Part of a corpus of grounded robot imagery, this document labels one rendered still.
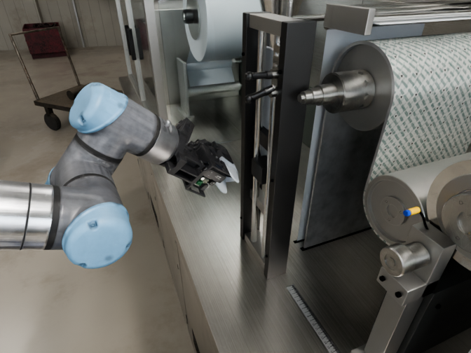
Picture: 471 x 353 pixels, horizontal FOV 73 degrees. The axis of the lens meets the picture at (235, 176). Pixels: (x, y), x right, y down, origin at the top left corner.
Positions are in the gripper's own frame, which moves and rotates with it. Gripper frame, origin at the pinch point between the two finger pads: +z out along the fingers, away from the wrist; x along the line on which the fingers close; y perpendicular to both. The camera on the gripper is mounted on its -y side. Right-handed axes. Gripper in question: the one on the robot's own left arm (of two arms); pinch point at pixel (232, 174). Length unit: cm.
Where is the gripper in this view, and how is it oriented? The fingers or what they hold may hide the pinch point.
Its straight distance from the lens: 71.1
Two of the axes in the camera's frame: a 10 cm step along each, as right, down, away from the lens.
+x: 7.2, -6.2, -3.2
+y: 3.5, 7.1, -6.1
